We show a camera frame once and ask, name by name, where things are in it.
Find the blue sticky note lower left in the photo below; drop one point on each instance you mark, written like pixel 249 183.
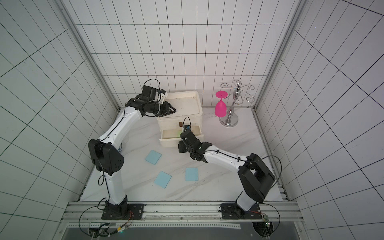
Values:
pixel 163 179

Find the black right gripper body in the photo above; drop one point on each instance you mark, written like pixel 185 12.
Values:
pixel 184 137

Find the blue sticky note upper left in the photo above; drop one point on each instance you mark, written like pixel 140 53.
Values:
pixel 153 157

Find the pink wine glass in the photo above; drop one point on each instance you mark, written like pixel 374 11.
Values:
pixel 221 107

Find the blue sticky note center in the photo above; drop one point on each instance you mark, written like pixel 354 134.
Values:
pixel 191 174

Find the white plastic drawer cabinet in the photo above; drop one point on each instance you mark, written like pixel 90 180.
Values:
pixel 187 104

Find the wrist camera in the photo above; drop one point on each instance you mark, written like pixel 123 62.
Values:
pixel 151 94
pixel 186 127

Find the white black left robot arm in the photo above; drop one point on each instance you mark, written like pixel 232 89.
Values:
pixel 108 160

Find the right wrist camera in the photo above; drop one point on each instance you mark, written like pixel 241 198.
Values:
pixel 186 127

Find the blue sticky note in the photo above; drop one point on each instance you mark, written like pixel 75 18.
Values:
pixel 153 157
pixel 191 174
pixel 163 179

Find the chrome glass holder stand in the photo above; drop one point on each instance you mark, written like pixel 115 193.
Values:
pixel 239 93

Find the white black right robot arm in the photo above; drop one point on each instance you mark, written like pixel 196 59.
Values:
pixel 256 178

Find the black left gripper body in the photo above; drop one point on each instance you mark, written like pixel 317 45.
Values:
pixel 163 108

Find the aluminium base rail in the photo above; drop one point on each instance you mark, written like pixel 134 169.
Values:
pixel 86 215

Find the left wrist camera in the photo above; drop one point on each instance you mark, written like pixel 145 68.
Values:
pixel 151 94

